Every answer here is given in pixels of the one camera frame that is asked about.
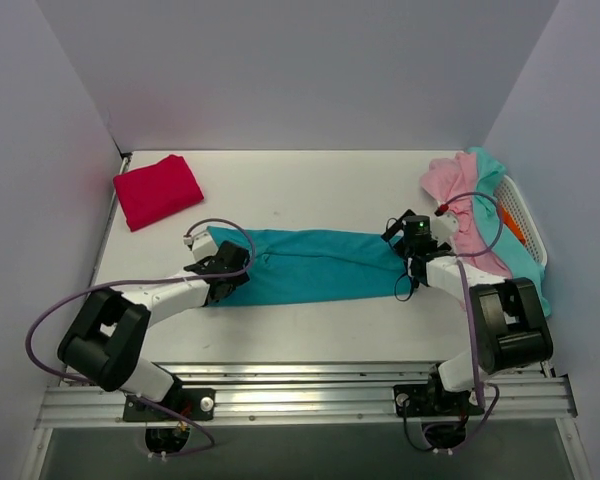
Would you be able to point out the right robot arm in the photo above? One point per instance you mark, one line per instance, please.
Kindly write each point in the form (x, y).
(506, 321)

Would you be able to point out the white plastic laundry basket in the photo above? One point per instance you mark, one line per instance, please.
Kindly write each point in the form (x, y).
(495, 232)

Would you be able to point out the teal t shirt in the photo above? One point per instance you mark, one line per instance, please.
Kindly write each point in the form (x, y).
(310, 266)

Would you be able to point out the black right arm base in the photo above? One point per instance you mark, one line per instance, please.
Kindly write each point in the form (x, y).
(428, 400)

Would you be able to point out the pink t shirt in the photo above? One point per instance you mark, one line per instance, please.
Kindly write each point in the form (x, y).
(448, 177)

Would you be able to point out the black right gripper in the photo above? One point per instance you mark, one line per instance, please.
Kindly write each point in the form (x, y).
(397, 230)

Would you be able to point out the aluminium mounting rail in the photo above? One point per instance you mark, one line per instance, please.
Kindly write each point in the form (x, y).
(275, 394)

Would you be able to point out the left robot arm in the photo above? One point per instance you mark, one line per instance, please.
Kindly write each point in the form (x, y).
(105, 340)

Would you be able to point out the orange garment in basket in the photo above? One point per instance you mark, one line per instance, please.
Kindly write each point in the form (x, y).
(512, 225)

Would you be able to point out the light turquoise t shirt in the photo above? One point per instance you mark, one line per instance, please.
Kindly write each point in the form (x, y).
(527, 261)

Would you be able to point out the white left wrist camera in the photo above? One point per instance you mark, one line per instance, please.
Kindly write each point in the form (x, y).
(201, 245)

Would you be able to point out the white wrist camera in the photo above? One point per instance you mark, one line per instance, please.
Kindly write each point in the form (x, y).
(444, 224)
(201, 245)

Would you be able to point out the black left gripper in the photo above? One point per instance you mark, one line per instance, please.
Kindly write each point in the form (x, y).
(232, 270)

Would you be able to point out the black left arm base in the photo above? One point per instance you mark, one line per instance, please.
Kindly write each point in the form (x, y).
(196, 404)

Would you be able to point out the folded red t shirt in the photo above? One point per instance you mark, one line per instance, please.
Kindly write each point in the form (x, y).
(150, 194)

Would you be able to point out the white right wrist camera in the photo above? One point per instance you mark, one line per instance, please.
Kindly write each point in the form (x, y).
(444, 224)

